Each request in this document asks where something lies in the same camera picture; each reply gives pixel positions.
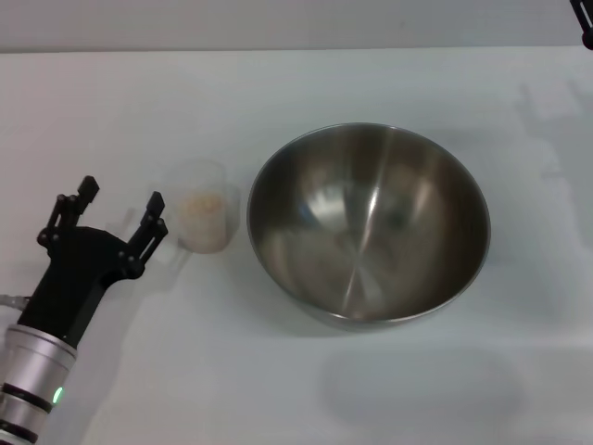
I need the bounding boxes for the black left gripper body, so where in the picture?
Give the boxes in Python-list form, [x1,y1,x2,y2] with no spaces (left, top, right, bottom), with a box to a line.
[17,225,141,353]

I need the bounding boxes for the clear plastic measuring cup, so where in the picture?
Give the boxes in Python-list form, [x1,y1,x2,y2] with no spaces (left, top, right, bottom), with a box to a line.
[123,159,242,279]

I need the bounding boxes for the uncooked white rice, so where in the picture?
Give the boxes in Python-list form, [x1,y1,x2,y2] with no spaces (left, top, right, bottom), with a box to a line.
[181,193,225,218]

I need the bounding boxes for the stainless steel mixing bowl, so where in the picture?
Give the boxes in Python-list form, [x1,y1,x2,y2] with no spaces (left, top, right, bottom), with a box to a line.
[246,122,492,332]

